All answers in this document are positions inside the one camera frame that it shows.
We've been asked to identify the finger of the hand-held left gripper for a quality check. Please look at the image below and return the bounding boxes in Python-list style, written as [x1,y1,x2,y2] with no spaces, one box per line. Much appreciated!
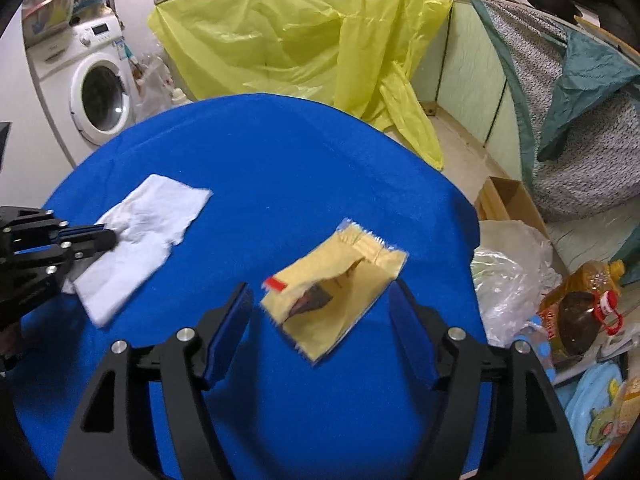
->
[0,231,119,328]
[0,205,113,252]

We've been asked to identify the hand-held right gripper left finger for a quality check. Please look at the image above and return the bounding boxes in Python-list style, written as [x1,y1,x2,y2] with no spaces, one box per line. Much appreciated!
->
[54,282,253,480]

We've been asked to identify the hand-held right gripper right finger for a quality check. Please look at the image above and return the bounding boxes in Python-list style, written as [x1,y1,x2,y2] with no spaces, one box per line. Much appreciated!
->
[389,280,586,480]

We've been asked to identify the white paper tissue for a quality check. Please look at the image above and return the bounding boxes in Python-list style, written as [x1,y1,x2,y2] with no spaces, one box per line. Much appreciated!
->
[62,175,213,328]

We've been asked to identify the yellow snack wrapper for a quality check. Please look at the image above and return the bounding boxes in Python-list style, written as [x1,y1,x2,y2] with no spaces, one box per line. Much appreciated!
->
[260,218,407,363]

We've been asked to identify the clear plastic bag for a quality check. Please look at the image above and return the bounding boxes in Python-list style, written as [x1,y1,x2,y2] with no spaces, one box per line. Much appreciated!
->
[470,220,563,348]

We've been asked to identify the white washing machine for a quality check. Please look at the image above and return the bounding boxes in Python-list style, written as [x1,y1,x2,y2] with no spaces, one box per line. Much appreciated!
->
[22,12,138,166]

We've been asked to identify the clear plastic bottle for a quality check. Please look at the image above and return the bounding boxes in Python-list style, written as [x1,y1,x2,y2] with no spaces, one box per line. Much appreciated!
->
[512,320,556,391]

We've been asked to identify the metal bowls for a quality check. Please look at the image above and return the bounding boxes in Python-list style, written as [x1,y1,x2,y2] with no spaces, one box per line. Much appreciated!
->
[22,0,111,46]

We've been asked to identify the white plastic bag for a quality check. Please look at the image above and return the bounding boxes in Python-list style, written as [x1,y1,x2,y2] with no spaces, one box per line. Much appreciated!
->
[135,57,173,116]

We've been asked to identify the cardboard box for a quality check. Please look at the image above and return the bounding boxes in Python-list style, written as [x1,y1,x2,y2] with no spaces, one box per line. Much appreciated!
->
[475,176,548,241]

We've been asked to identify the cooking oil bottle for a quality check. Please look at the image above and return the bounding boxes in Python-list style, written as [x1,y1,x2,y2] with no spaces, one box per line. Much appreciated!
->
[540,259,628,358]

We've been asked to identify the light blue cartoon board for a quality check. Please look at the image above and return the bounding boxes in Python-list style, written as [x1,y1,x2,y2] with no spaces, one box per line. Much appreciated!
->
[562,360,640,476]

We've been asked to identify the grey cloth with teal trim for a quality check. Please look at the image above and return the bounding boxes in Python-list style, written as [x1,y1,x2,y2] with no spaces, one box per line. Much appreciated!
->
[470,0,640,223]

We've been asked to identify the pale green cabinet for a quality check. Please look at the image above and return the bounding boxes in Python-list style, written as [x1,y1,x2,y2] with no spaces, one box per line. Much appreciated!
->
[407,0,526,181]

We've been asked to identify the yellow plastic sheet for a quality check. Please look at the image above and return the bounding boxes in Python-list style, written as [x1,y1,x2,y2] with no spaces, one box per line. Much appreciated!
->
[147,0,453,171]

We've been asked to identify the black frying pan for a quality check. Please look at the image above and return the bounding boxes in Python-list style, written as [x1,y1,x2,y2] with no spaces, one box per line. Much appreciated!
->
[520,0,583,21]

